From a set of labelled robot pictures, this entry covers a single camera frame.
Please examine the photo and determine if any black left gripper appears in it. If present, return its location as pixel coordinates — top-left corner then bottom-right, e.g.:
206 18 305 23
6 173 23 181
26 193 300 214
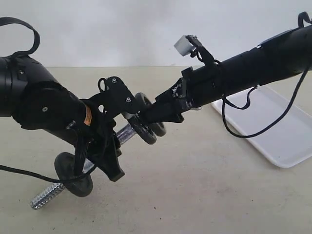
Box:
65 97 126 182

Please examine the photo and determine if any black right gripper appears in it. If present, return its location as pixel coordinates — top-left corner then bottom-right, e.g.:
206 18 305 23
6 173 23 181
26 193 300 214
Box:
153 67 224 123

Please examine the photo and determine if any black weight plate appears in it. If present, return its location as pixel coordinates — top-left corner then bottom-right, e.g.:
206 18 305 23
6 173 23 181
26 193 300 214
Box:
135 92 167 137

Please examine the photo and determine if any chrome threaded dumbbell bar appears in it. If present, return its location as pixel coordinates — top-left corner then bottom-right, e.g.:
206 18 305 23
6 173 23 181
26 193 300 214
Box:
30 124 136 210

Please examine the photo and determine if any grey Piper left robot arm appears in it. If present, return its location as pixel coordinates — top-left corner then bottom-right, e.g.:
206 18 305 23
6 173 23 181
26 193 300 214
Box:
0 56 124 181

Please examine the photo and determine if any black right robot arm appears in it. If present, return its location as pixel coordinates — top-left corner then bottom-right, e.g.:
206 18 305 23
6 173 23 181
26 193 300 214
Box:
141 26 312 123

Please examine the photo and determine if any black plate without collar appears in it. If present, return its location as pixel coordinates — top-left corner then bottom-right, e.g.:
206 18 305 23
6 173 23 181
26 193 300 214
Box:
128 115 156 145

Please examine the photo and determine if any black plate with collar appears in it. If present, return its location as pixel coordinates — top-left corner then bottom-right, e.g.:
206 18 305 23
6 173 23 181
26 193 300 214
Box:
54 152 93 197

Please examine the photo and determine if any white rectangular plastic tray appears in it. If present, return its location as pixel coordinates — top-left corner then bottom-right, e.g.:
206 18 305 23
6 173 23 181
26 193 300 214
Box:
212 86 312 168

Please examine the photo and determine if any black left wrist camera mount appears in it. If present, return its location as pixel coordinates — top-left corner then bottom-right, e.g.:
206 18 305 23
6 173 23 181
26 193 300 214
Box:
89 76 140 119

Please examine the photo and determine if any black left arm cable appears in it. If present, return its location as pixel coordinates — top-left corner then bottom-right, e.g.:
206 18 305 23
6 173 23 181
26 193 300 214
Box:
0 16 98 183

